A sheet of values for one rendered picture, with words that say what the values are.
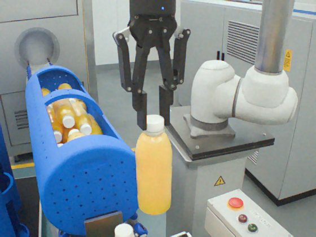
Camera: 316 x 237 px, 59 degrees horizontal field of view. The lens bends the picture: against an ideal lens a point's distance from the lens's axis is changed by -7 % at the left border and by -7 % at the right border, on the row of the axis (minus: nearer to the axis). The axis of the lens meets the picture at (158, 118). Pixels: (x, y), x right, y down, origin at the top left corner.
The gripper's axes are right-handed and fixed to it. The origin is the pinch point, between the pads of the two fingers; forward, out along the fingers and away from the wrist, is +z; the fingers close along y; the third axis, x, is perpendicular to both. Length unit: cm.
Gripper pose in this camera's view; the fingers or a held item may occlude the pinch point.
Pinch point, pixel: (153, 108)
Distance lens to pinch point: 53.9
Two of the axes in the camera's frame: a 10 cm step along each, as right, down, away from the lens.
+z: 0.0, 9.1, 4.1
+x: 4.2, 3.7, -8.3
